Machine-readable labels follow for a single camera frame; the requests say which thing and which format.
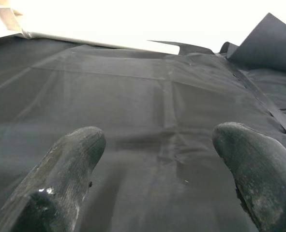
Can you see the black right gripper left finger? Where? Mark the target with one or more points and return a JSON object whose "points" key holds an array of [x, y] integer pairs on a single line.
{"points": [[60, 178]]}

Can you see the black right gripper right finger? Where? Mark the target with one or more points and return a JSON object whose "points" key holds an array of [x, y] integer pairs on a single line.
{"points": [[261, 174]]}

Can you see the white plastic table top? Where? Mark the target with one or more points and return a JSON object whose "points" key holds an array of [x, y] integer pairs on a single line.
{"points": [[10, 19]]}

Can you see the black cloth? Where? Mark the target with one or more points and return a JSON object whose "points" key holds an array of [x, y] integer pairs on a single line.
{"points": [[142, 101]]}

